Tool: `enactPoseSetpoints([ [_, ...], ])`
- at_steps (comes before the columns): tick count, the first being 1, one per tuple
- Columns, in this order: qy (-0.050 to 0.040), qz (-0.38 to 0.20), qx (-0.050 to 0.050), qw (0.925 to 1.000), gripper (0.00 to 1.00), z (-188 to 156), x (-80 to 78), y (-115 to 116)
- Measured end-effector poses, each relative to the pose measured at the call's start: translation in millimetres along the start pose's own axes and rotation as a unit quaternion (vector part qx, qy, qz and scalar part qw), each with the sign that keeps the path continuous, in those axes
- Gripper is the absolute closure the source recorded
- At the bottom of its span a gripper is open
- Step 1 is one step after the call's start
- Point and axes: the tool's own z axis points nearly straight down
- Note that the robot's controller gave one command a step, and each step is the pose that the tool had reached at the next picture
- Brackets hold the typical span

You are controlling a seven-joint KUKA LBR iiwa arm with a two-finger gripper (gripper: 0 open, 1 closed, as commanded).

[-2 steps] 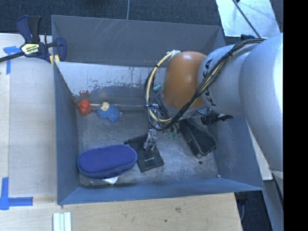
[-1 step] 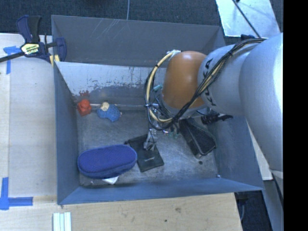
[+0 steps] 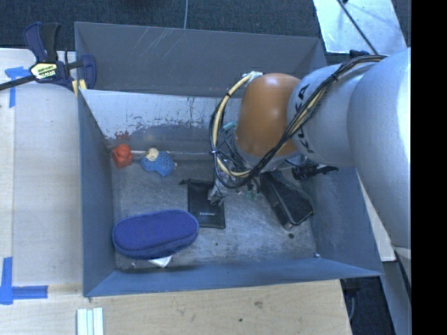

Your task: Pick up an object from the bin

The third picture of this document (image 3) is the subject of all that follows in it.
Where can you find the black flat pouch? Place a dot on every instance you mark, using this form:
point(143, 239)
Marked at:
point(206, 211)

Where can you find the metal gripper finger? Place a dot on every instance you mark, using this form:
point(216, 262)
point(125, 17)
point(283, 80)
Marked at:
point(213, 192)
point(220, 201)

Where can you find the blue soft case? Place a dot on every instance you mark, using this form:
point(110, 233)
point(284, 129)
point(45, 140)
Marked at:
point(155, 234)

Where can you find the pale wood board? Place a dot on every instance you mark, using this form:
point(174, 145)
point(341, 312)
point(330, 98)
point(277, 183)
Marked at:
point(45, 187)

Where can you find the white paper scrap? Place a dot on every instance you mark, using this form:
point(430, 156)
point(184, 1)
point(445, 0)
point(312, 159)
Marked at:
point(161, 261)

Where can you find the red toy block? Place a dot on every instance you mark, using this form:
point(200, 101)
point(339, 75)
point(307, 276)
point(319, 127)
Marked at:
point(122, 155)

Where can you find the blue toy figure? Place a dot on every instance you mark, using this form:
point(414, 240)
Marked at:
point(159, 163)

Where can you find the grey metal bin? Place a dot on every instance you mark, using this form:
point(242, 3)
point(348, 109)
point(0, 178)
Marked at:
point(174, 61)

